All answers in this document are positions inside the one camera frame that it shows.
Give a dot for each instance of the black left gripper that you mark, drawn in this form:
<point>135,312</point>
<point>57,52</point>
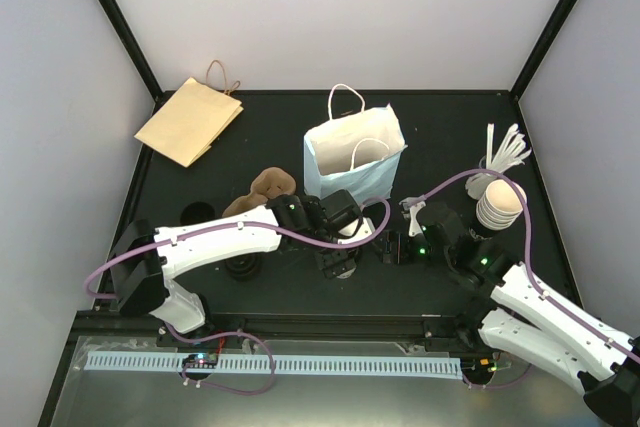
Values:
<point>333,265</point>

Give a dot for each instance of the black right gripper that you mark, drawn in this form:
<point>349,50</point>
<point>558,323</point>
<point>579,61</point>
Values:
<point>401,256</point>

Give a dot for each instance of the white paper coffee cup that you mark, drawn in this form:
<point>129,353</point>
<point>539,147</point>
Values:
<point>345,274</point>

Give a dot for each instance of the stack of black lids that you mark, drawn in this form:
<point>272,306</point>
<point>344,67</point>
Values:
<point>244,267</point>

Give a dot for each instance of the light blue paper bag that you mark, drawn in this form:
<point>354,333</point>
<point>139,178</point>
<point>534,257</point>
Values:
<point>359,152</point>

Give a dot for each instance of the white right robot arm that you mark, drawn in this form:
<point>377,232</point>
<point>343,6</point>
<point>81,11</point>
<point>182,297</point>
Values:
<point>515,311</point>

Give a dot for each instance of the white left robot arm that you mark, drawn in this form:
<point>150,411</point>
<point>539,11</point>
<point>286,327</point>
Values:
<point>149,260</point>

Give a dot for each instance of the black paper coffee cup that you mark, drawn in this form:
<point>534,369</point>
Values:
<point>196,213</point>

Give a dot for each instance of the stack of white paper cups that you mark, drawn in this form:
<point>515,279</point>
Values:
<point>497,209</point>

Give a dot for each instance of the clear cup of stirrers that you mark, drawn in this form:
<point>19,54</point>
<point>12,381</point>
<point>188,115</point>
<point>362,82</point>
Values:
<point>512,151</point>

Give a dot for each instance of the black circuit board with leds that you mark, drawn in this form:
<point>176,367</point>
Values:
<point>200,360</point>

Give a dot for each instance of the brown kraft paper bag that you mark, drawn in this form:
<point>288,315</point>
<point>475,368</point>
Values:
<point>185,127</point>

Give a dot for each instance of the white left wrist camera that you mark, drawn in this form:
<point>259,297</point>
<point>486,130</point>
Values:
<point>356,232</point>

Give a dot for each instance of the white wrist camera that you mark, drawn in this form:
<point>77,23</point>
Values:
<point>410,208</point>
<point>356,232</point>

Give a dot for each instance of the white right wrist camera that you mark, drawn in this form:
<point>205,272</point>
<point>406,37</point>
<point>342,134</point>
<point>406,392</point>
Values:
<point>410,208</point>

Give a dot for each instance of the light blue cable duct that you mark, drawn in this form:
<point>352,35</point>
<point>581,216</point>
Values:
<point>301,365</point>

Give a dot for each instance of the black frame post right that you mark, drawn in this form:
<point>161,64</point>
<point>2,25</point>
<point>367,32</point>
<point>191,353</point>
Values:
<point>543,44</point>

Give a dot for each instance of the black frame post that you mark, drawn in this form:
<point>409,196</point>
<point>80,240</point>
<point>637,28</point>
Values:
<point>543,44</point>
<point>127,38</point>

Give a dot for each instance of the black frame post left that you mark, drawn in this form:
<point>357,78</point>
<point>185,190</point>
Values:
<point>127,38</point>

